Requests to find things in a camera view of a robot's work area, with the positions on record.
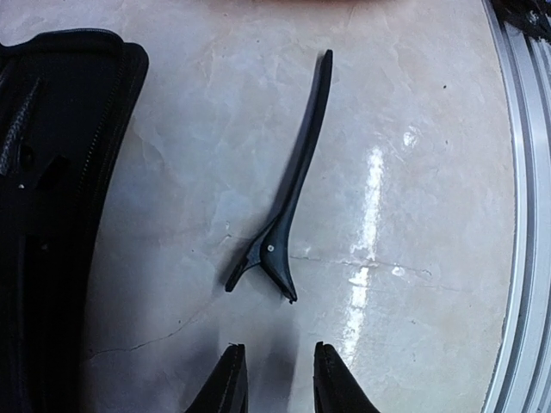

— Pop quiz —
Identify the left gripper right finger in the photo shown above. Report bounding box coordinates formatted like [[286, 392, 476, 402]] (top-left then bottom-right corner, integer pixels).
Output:
[[313, 342, 379, 413]]

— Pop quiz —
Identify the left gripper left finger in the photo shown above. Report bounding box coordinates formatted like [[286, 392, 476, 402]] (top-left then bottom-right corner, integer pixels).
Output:
[[185, 344, 249, 413]]

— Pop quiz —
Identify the black hair clip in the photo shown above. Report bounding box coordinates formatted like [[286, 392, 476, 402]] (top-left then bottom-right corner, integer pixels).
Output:
[[225, 49, 333, 304]]

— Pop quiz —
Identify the black zippered tool case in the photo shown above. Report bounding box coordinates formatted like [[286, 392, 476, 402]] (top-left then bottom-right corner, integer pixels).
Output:
[[1, 28, 149, 412]]

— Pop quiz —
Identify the front aluminium rail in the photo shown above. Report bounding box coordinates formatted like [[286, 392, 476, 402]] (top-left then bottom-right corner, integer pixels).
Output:
[[482, 1, 550, 412]]

